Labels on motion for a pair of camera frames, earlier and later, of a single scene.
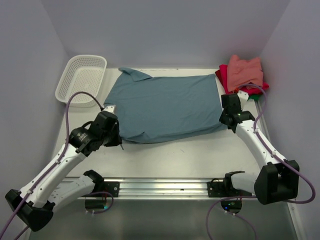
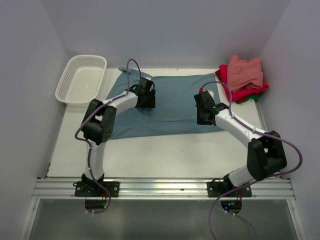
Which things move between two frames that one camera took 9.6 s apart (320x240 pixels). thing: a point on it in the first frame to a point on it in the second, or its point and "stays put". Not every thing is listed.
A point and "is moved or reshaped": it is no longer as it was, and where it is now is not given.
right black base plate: x=225 y=189 stays put
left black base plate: x=111 y=187 stays put
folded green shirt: x=255 y=97 stays put
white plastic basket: x=82 y=73 stays put
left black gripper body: x=112 y=138 to x=149 y=101
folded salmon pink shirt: x=241 y=72 stays put
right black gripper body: x=222 y=118 to x=200 y=119
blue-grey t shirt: x=148 y=108 is moved or reshaped
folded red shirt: x=222 y=74 stays put
